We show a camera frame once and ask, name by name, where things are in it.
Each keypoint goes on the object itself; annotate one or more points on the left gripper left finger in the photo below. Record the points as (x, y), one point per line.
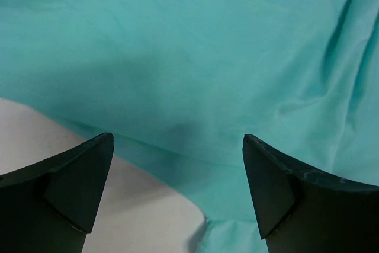
(51, 205)

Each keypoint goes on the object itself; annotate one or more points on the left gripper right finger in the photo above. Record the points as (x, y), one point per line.
(300, 208)

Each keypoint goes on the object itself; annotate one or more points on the teal t shirt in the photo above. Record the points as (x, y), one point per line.
(180, 82)

